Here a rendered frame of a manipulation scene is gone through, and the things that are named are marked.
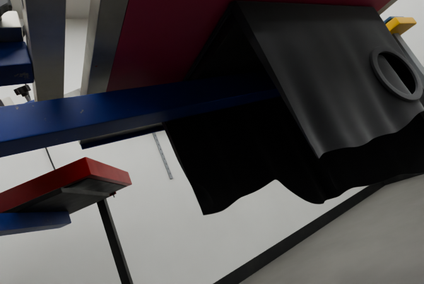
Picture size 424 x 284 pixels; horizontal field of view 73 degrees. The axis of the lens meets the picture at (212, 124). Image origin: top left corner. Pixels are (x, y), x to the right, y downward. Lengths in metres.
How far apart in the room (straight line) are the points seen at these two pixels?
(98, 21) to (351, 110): 0.44
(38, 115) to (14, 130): 0.04
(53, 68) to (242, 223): 2.57
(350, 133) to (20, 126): 0.53
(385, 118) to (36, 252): 2.31
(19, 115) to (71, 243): 2.03
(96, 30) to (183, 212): 2.35
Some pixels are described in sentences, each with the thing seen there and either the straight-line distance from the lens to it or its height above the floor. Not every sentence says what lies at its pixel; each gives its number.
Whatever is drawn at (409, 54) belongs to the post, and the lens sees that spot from 1.14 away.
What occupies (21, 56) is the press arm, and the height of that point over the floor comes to 1.01.
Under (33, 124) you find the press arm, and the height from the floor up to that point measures 0.88.
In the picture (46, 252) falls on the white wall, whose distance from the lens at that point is 2.51.
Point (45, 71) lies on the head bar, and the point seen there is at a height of 0.99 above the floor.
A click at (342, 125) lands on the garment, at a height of 0.69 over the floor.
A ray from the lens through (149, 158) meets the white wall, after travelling 2.74.
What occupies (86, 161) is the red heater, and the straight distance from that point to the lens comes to 1.43.
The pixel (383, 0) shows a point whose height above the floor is 0.95.
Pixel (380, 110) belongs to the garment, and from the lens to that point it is 0.65.
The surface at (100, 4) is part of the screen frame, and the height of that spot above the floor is 0.95.
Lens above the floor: 0.65
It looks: 15 degrees up
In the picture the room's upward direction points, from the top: 25 degrees counter-clockwise
